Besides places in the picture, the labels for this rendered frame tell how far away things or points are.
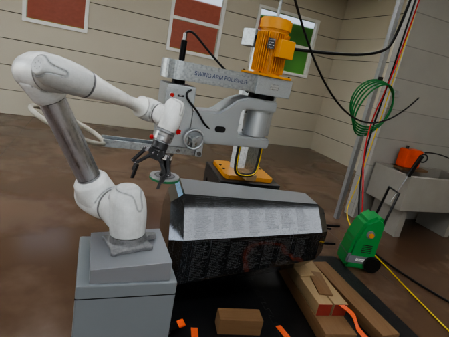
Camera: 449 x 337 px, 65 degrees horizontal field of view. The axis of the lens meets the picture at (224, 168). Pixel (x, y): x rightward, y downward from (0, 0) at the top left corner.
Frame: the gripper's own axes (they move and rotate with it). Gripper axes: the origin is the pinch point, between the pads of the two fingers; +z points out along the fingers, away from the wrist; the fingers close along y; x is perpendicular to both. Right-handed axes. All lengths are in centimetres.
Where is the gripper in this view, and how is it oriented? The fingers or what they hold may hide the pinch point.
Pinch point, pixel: (145, 180)
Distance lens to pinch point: 170.8
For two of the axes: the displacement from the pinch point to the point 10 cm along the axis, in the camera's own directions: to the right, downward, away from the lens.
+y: 9.2, 3.8, -1.0
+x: 1.1, 0.0, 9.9
